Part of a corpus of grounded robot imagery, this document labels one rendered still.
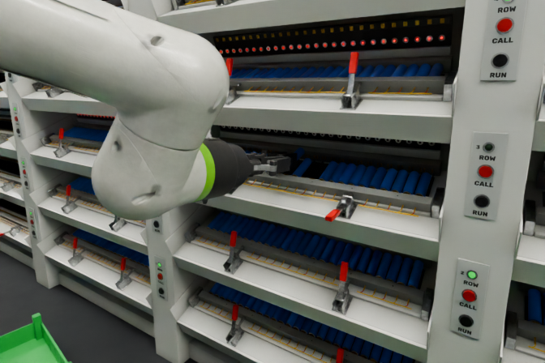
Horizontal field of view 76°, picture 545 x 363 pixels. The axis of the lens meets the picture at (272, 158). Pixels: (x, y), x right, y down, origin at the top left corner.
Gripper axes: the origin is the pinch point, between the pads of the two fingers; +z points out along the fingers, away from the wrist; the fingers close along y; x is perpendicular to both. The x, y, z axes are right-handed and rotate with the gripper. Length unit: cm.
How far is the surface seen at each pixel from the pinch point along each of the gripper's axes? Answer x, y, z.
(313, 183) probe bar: 3.7, -7.8, -0.5
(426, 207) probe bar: 4.6, -28.5, -0.6
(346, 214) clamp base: 7.5, -16.3, -4.4
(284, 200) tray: 7.7, -2.7, -2.6
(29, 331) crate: 60, 75, -15
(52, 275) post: 55, 99, 4
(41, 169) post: 15, 99, 0
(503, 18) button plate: -22.6, -35.9, -9.0
